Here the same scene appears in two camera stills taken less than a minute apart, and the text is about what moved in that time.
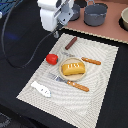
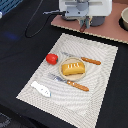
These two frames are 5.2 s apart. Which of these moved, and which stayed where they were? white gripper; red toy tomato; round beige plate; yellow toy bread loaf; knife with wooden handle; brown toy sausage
Moved: white gripper; brown toy sausage
Stayed: round beige plate; knife with wooden handle; red toy tomato; yellow toy bread loaf
